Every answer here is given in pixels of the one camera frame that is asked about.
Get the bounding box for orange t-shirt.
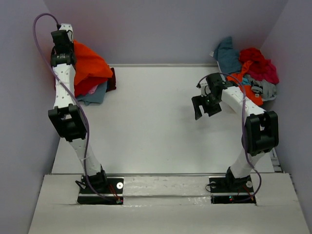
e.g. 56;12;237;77
74;40;113;85
227;60;263;106

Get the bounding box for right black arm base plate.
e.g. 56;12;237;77
205;176;256;204

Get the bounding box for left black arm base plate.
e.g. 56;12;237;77
75;176;124;205

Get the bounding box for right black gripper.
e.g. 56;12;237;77
192;93;222;120

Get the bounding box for folded light blue t-shirt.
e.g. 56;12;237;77
76;82;107;106

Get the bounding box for purple cable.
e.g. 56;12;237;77
196;72;262;202
33;13;117;203

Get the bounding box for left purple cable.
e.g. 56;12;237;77
33;13;117;203

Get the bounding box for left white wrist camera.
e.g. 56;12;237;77
59;23;74;42

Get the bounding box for grey crumpled t-shirt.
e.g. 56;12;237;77
244;75;277;101

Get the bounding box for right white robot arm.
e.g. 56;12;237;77
192;73;279;191

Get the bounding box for folded pink t-shirt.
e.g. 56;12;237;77
88;85;98;95

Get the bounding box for folded red t-shirt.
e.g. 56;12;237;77
74;79;101;97

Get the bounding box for teal blue crumpled t-shirt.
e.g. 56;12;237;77
213;37;242;74

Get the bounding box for folded maroon t-shirt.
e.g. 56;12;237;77
106;68;117;92

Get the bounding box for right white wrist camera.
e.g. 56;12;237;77
196;83;211;97

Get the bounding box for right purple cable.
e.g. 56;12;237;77
196;72;262;202

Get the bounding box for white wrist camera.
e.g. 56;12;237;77
196;83;211;97
59;23;74;42

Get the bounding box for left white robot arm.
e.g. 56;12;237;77
48;29;108;195

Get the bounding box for red crumpled t-shirt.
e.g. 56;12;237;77
239;47;268;73

